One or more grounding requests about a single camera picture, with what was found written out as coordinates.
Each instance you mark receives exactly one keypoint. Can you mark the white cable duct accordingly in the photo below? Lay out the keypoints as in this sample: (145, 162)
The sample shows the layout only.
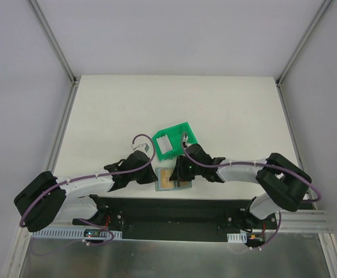
(76, 233)
(237, 237)

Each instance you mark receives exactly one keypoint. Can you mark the sage green card holder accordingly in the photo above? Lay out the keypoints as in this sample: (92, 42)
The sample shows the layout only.
(156, 183)

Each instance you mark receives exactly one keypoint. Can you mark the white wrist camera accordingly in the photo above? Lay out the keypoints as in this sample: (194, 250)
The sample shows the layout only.
(144, 148)
(184, 141)

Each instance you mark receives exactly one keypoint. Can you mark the aluminium frame post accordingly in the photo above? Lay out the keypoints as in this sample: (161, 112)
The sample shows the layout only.
(305, 38)
(52, 40)

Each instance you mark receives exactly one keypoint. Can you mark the right aluminium frame post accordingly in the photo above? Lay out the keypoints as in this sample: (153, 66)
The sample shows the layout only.
(305, 38)

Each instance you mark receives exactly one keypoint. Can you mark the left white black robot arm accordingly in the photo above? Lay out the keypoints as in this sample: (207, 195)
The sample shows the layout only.
(45, 199)

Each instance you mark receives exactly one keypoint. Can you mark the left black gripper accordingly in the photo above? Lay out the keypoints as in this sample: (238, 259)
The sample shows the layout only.
(146, 176)

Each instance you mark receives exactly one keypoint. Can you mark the green plastic bin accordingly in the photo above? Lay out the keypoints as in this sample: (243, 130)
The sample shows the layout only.
(168, 141)

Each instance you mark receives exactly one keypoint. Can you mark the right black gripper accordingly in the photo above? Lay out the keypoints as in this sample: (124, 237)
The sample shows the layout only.
(180, 171)

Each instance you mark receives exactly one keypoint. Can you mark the left white cable duct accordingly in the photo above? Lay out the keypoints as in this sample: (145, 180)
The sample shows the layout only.
(76, 233)

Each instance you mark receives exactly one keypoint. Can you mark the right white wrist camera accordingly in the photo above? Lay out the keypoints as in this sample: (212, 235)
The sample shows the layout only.
(184, 141)

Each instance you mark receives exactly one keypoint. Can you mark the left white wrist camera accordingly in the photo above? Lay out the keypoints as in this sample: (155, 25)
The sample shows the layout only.
(144, 148)

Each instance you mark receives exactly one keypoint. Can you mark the aluminium front rail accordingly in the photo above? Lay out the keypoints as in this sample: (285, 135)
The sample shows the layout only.
(305, 221)

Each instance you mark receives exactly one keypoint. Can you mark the right white cable duct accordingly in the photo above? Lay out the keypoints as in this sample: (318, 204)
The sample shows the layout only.
(237, 237)

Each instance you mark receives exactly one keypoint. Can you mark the left aluminium frame post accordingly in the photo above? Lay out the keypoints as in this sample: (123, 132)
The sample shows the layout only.
(52, 40)

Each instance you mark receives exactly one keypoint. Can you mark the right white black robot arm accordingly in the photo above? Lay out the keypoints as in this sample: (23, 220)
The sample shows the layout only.
(285, 185)

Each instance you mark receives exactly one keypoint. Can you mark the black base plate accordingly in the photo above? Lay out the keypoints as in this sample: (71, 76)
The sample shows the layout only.
(188, 220)

